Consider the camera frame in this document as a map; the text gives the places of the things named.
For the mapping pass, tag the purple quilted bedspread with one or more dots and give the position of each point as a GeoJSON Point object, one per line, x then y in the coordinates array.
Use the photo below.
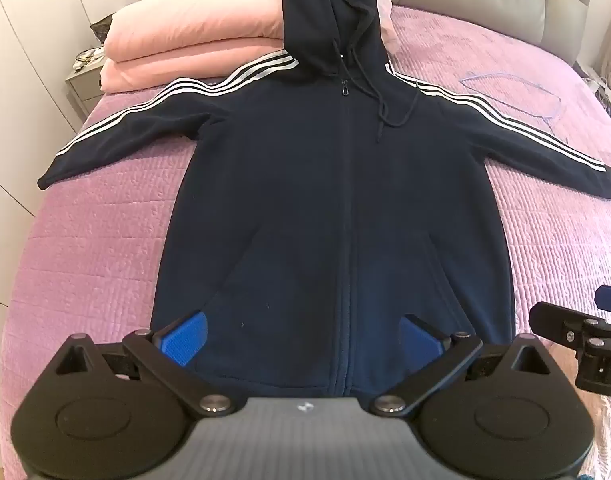
{"type": "Point", "coordinates": [85, 240]}

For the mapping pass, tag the folded pink duvet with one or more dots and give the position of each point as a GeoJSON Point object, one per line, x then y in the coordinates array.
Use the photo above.
{"type": "Point", "coordinates": [185, 35]}

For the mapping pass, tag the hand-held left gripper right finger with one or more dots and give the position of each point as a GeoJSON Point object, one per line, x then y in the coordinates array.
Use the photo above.
{"type": "Point", "coordinates": [419, 342]}

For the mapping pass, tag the grey nightstand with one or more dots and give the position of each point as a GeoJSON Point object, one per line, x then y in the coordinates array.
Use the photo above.
{"type": "Point", "coordinates": [83, 92]}

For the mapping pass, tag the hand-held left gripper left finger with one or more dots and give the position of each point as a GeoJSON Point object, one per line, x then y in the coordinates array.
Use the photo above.
{"type": "Point", "coordinates": [184, 340]}

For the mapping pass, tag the pale bedside clutter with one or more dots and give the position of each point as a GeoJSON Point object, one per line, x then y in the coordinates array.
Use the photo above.
{"type": "Point", "coordinates": [608, 95]}

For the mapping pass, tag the white wardrobe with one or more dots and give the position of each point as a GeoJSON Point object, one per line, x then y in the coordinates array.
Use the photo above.
{"type": "Point", "coordinates": [30, 85]}

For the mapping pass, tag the navy striped zip hoodie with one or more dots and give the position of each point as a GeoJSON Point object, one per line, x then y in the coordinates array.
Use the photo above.
{"type": "Point", "coordinates": [305, 200]}

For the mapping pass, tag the brown patterned bag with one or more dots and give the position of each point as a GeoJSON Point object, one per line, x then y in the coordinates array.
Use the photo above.
{"type": "Point", "coordinates": [101, 30]}

